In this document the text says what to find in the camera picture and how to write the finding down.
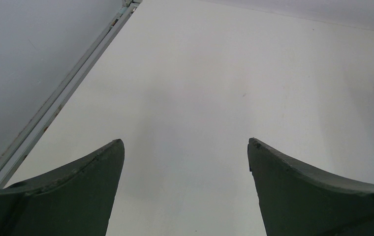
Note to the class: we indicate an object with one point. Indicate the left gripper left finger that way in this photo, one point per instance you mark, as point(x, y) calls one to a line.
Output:
point(75, 199)

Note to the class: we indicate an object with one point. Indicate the left aluminium frame rail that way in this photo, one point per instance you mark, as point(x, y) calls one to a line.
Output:
point(47, 48)

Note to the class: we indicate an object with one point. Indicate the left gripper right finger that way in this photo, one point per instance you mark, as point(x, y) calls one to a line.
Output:
point(298, 199)

